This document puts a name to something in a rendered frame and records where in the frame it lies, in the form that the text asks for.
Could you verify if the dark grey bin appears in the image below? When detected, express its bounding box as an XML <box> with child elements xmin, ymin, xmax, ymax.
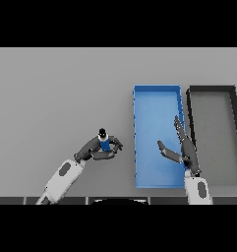
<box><xmin>185</xmin><ymin>85</ymin><xmax>237</xmax><ymax>188</ymax></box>

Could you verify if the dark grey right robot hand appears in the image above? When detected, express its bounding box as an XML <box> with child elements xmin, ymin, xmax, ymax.
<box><xmin>156</xmin><ymin>114</ymin><xmax>203</xmax><ymax>178</ymax></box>

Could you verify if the blue pipe with dark end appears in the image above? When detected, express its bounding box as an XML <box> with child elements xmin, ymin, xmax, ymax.
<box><xmin>97</xmin><ymin>127</ymin><xmax>112</xmax><ymax>153</ymax></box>

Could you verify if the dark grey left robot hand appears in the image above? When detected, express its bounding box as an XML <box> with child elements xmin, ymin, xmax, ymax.
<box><xmin>73</xmin><ymin>135</ymin><xmax>124</xmax><ymax>164</ymax></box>

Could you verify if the blue bin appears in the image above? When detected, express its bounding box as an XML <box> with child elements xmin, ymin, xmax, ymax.
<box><xmin>133</xmin><ymin>84</ymin><xmax>187</xmax><ymax>190</ymax></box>

